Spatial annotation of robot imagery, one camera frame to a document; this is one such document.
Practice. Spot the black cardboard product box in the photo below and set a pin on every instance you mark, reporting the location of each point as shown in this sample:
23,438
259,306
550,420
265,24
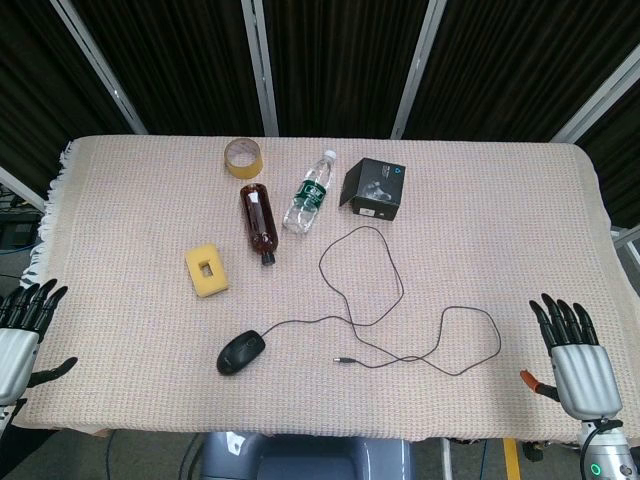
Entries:
375,192

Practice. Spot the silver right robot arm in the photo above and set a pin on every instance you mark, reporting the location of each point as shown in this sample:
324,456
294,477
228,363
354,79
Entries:
610,455

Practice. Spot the dark curtain panel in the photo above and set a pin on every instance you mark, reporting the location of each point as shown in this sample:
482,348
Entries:
175,65
35,90
520,65
620,160
345,65

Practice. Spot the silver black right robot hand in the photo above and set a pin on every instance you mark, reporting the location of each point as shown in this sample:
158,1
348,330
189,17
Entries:
585,375

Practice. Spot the black computer mouse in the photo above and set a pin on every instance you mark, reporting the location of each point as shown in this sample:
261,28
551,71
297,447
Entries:
240,352

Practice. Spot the white metal frame stand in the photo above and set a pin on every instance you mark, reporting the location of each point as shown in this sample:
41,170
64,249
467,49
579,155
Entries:
631,250

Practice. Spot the clear green-label water bottle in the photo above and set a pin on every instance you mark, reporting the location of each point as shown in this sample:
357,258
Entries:
310,195

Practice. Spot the beige woven tablecloth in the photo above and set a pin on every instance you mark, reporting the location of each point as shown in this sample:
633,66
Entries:
450,280

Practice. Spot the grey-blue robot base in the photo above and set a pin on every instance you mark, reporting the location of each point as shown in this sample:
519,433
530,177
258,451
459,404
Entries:
310,465

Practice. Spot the yellow sponge with square hole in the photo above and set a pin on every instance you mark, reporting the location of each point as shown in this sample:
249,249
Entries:
215,285

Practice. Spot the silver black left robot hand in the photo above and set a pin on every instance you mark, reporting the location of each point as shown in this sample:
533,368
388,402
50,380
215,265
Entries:
17,350

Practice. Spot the white partition post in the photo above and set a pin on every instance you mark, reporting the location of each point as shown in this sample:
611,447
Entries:
600,105
418,70
260,70
101,70
20,187

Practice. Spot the yellow packing tape roll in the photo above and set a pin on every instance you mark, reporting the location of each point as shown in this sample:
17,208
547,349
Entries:
245,172

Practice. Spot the brown liquid plastic bottle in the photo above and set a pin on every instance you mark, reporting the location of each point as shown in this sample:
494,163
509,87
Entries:
260,220

